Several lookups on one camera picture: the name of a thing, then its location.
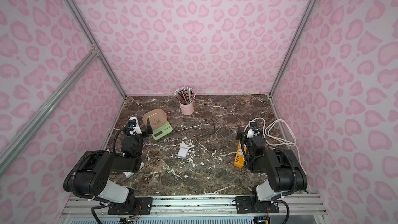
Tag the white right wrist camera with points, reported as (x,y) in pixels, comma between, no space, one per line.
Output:
(252,130)

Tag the pink metal pencil bucket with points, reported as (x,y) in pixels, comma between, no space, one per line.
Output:
(187,109)

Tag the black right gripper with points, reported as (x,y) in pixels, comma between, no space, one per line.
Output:
(244,134)

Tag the white object near left base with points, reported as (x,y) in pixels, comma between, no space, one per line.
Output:
(134,171)

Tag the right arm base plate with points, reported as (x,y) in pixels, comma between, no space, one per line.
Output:
(258,205)

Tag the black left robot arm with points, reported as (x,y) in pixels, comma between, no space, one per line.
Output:
(89,178)

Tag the orange power strip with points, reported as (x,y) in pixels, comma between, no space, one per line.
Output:
(239,158)

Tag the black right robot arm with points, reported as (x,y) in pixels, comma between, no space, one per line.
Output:
(285,175)

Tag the bundle of coloured pencils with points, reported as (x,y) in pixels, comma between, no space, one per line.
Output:
(185,95)

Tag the green electronic kitchen scale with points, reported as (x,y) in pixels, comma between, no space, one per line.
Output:
(162,131)

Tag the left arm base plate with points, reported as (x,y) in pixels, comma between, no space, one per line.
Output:
(136,206)

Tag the white USB charger adapter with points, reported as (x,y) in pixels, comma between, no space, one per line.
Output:
(183,152)

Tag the aluminium mounting rail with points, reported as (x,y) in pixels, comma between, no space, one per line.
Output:
(202,206)

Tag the beige scale bowl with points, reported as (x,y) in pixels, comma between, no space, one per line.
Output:
(155,118)

